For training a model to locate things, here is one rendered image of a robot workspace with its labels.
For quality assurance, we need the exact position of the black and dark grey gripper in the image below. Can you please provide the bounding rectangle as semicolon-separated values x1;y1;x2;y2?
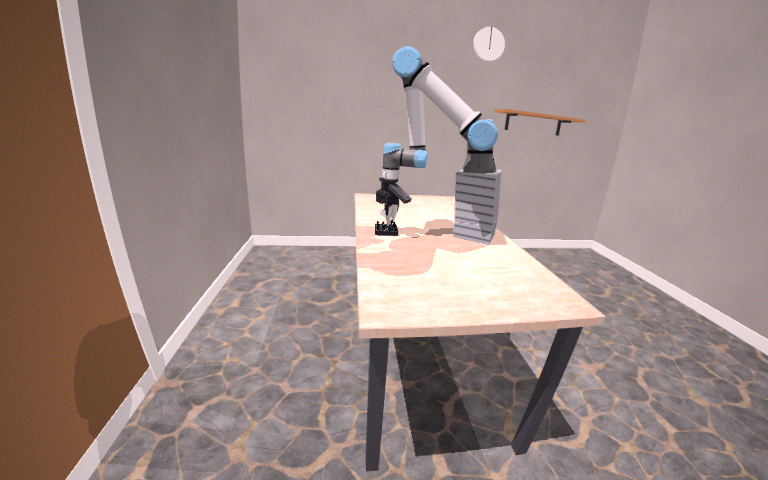
376;178;399;226

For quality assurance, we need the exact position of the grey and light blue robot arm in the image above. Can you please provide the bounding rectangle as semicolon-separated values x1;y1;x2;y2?
382;47;498;180

